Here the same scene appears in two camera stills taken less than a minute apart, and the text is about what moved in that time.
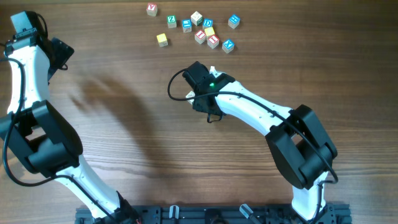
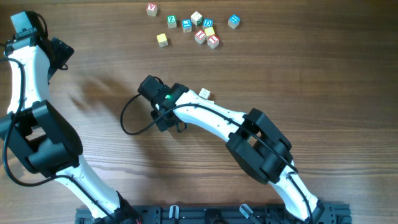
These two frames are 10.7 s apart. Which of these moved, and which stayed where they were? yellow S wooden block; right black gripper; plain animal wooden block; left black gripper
Moved: right black gripper
Stayed: yellow S wooden block; plain animal wooden block; left black gripper
